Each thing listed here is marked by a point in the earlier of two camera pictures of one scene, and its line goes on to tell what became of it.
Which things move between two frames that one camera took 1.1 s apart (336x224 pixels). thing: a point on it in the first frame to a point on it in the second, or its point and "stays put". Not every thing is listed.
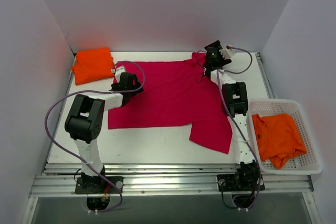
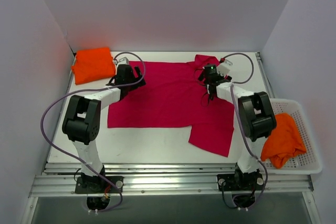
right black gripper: [207, 69] to [210, 87]
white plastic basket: [308, 162] stays put
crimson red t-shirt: [175, 93] stays put
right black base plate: [235, 182] stays put
